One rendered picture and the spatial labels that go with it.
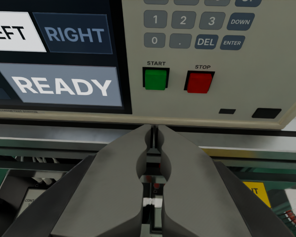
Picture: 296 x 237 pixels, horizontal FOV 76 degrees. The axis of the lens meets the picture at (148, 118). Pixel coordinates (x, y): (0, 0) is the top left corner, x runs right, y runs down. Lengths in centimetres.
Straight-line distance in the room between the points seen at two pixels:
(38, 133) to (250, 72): 22
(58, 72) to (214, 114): 16
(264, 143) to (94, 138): 18
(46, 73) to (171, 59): 11
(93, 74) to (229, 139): 16
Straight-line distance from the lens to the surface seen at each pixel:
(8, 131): 26
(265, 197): 27
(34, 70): 20
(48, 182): 45
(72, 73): 18
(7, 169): 33
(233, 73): 18
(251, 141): 24
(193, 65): 16
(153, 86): 17
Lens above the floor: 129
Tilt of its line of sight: 52 degrees down
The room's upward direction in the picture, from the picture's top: 1 degrees clockwise
